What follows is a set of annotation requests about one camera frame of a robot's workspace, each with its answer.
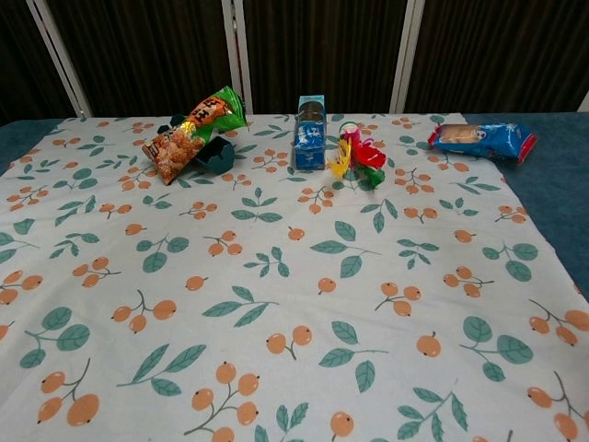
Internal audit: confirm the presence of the blue cookie box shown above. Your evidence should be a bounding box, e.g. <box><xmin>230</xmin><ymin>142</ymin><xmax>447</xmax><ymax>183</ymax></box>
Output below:
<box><xmin>292</xmin><ymin>95</ymin><xmax>329</xmax><ymax>172</ymax></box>

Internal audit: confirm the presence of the colourful feather shuttlecock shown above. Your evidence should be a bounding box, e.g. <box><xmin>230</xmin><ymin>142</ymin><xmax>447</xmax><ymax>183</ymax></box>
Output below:
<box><xmin>327</xmin><ymin>120</ymin><xmax>387</xmax><ymax>191</ymax></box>

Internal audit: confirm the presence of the dark green plastic holder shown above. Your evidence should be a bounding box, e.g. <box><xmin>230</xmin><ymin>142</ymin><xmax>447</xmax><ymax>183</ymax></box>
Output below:
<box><xmin>158</xmin><ymin>114</ymin><xmax>236</xmax><ymax>176</ymax></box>

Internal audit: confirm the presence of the fruit and leaf print tablecloth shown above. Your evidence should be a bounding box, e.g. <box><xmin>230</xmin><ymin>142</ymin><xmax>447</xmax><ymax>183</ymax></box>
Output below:
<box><xmin>0</xmin><ymin>111</ymin><xmax>589</xmax><ymax>442</ymax></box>

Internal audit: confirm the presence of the green orange snack bag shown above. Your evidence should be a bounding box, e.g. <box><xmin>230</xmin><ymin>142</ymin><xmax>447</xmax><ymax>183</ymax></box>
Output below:
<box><xmin>141</xmin><ymin>85</ymin><xmax>249</xmax><ymax>186</ymax></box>

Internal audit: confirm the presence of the black pleated partition panel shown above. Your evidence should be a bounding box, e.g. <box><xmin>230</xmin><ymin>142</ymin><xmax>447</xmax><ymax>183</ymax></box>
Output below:
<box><xmin>404</xmin><ymin>0</ymin><xmax>589</xmax><ymax>114</ymax></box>
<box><xmin>0</xmin><ymin>0</ymin><xmax>77</xmax><ymax>125</ymax></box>
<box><xmin>45</xmin><ymin>0</ymin><xmax>231</xmax><ymax>117</ymax></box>
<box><xmin>242</xmin><ymin>0</ymin><xmax>409</xmax><ymax>114</ymax></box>

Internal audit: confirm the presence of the blue cracker packet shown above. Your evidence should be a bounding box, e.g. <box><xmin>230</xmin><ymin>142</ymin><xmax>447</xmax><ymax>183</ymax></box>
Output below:
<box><xmin>427</xmin><ymin>122</ymin><xmax>538</xmax><ymax>166</ymax></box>

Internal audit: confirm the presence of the white partition frame post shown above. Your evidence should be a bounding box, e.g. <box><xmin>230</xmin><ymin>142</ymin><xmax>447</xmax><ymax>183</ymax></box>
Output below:
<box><xmin>388</xmin><ymin>0</ymin><xmax>425</xmax><ymax>114</ymax></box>
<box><xmin>220</xmin><ymin>0</ymin><xmax>254</xmax><ymax>114</ymax></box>
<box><xmin>26</xmin><ymin>0</ymin><xmax>94</xmax><ymax>117</ymax></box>

